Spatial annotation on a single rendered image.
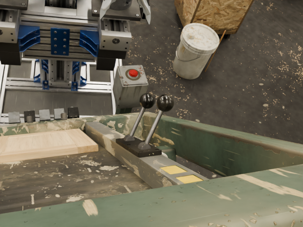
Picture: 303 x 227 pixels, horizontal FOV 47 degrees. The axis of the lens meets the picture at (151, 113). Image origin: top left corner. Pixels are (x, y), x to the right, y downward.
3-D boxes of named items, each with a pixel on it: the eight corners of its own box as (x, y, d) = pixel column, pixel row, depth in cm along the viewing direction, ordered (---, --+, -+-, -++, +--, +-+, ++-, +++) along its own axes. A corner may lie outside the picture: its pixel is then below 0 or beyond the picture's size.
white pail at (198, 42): (201, 56, 308) (221, 14, 271) (208, 83, 291) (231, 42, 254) (167, 54, 300) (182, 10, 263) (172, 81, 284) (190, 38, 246)
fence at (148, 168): (98, 131, 139) (97, 121, 139) (219, 211, 49) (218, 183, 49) (85, 132, 137) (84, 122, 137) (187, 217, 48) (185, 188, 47)
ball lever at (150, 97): (131, 145, 86) (154, 97, 87) (136, 148, 83) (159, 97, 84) (118, 139, 85) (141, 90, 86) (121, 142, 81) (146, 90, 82)
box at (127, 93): (135, 88, 173) (142, 64, 158) (141, 108, 167) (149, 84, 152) (112, 90, 169) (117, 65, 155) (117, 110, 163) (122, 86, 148)
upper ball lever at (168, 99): (147, 154, 75) (172, 98, 76) (153, 158, 71) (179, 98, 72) (131, 147, 74) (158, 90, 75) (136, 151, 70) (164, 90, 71)
